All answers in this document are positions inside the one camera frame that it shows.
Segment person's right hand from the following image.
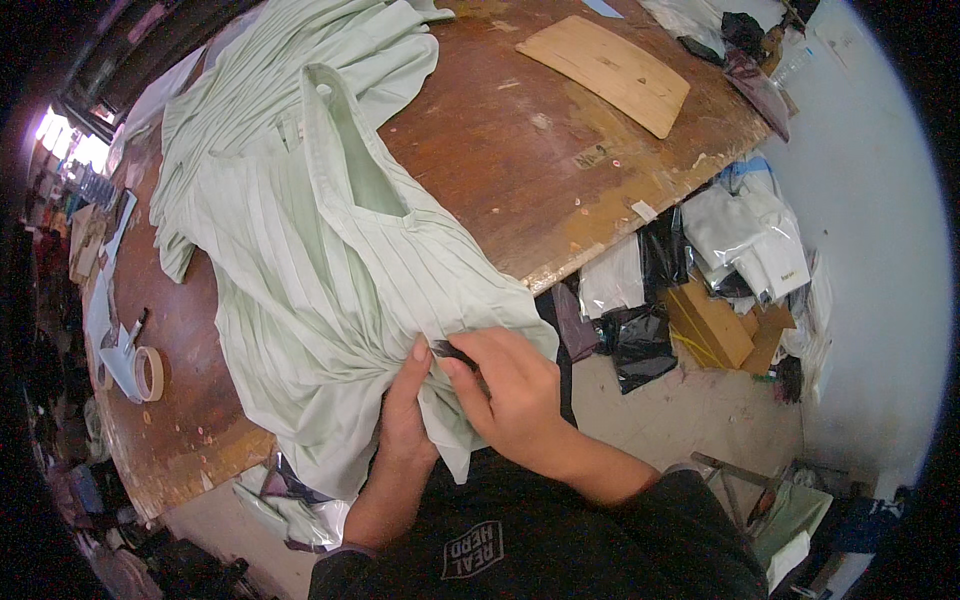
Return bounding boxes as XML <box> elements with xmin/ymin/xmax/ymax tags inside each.
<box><xmin>438</xmin><ymin>326</ymin><xmax>577</xmax><ymax>468</ymax></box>

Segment person's left hand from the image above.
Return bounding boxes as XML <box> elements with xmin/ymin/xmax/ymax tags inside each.
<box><xmin>377</xmin><ymin>334</ymin><xmax>441</xmax><ymax>471</ymax></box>

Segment small black thread cutter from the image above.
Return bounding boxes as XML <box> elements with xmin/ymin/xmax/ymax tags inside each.
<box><xmin>429</xmin><ymin>339</ymin><xmax>479</xmax><ymax>371</ymax></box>

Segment pale green pleated garment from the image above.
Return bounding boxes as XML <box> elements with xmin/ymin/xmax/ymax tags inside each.
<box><xmin>148</xmin><ymin>0</ymin><xmax>561</xmax><ymax>504</ymax></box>

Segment clear plastic bag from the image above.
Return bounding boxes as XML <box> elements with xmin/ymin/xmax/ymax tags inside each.
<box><xmin>231</xmin><ymin>450</ymin><xmax>354</xmax><ymax>555</ymax></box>

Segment person's body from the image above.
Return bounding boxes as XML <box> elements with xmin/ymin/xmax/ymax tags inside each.
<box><xmin>307</xmin><ymin>448</ymin><xmax>771</xmax><ymax>600</ymax></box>

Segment brown cardboard box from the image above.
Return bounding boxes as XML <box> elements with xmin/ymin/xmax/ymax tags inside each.
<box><xmin>663</xmin><ymin>280</ymin><xmax>798</xmax><ymax>377</ymax></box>

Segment beige masking tape roll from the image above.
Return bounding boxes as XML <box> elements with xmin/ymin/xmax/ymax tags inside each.
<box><xmin>132</xmin><ymin>345</ymin><xmax>165</xmax><ymax>403</ymax></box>

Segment heap of plastic garment bags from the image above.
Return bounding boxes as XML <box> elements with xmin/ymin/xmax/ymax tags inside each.
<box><xmin>535</xmin><ymin>152</ymin><xmax>835</xmax><ymax>406</ymax></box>

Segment heap of floor clutter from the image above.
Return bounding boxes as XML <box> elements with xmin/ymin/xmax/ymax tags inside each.
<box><xmin>45</xmin><ymin>450</ymin><xmax>252</xmax><ymax>600</ymax></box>

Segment white paper pattern pieces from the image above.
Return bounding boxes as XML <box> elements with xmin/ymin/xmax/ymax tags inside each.
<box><xmin>84</xmin><ymin>190</ymin><xmax>141</xmax><ymax>400</ymax></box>

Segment curved wooden board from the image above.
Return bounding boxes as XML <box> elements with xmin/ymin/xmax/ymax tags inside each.
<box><xmin>515</xmin><ymin>15</ymin><xmax>692</xmax><ymax>141</ymax></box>

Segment brown cardboard pieces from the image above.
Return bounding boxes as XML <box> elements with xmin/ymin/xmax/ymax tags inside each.
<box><xmin>68</xmin><ymin>203</ymin><xmax>108</xmax><ymax>287</ymax></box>

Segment dark cloth pile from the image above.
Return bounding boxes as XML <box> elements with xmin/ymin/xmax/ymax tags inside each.
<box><xmin>677</xmin><ymin>10</ymin><xmax>793</xmax><ymax>144</ymax></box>

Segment cluttered shelf of goods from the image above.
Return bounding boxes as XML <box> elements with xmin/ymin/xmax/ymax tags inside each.
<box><xmin>22</xmin><ymin>103</ymin><xmax>125</xmax><ymax>226</ymax></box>

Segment clear plastic bottle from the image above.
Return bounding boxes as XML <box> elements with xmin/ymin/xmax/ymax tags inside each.
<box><xmin>771</xmin><ymin>46</ymin><xmax>816</xmax><ymax>89</ymax></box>

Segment metal frame stool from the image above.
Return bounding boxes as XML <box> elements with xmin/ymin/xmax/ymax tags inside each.
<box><xmin>690</xmin><ymin>450</ymin><xmax>835</xmax><ymax>595</ymax></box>

